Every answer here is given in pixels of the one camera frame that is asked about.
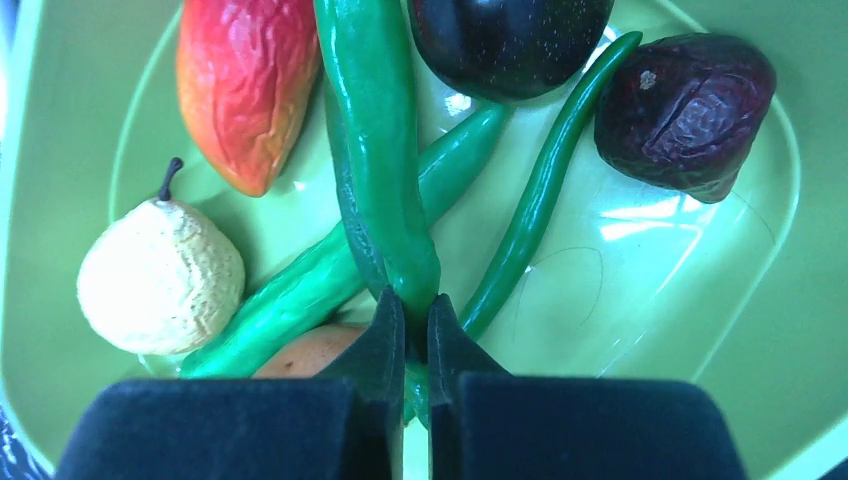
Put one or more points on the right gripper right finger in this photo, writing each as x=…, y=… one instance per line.
x=486, y=423

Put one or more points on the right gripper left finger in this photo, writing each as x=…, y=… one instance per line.
x=346, y=422

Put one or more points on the brown orange toy potato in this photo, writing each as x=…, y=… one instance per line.
x=310, y=352

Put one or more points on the green toy bean pod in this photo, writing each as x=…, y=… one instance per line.
x=367, y=56

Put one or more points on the thin green toy bean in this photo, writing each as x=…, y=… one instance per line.
x=537, y=203

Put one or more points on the green toy chili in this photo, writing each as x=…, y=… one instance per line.
x=324, y=276

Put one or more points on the yellow toy lemon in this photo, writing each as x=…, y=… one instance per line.
x=161, y=280

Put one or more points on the green plastic basket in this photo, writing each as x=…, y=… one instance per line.
x=746, y=297

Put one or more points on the dark brown toy fruit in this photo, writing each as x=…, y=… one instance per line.
x=682, y=112

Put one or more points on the orange red toy fruit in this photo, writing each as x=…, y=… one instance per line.
x=245, y=71

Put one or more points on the dark purple toy plum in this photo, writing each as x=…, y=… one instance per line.
x=507, y=50

